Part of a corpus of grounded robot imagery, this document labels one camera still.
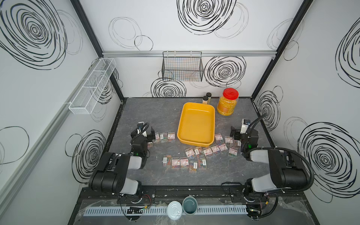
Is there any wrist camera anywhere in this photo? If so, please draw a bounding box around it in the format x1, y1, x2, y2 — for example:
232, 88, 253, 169
241, 119, 251, 134
137, 122, 149, 137

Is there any teal cup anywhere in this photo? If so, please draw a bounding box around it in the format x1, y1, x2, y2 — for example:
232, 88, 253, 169
182, 196, 198, 215

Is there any black corrugated cable right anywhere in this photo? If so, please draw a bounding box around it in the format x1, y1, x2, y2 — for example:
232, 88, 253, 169
244, 112, 315, 192

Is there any white slotted cable duct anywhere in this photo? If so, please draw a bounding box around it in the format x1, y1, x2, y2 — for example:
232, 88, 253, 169
83, 205, 248, 216

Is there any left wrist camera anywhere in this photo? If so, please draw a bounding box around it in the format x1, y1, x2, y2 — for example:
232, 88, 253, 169
137, 122, 149, 137

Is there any black wire basket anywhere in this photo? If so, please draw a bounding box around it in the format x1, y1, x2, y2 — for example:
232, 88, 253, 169
161, 51, 204, 82

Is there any red lid corn jar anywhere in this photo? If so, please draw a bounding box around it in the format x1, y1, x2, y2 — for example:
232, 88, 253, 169
217, 88, 239, 116

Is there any narrow paper clip box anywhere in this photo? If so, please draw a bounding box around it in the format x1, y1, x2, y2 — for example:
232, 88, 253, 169
163, 154, 172, 167

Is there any yellow plastic tray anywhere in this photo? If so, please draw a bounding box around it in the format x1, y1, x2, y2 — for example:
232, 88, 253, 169
177, 102, 215, 147

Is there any paper clip box table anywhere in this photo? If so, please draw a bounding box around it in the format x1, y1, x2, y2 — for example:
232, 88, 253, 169
167, 132, 176, 143
225, 136, 233, 146

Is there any white mesh wall shelf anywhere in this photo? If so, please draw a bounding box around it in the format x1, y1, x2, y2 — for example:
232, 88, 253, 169
68, 58, 116, 115

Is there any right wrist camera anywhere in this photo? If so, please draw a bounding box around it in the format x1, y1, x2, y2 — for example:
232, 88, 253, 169
241, 119, 251, 134

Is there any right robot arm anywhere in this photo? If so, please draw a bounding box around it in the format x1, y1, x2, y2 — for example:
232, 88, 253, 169
230, 126, 315, 195

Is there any clear paper clip box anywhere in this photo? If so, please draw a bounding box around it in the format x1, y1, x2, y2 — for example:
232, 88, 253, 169
228, 147, 238, 158

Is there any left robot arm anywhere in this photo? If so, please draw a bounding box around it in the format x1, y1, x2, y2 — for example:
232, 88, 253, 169
88, 122, 155, 196

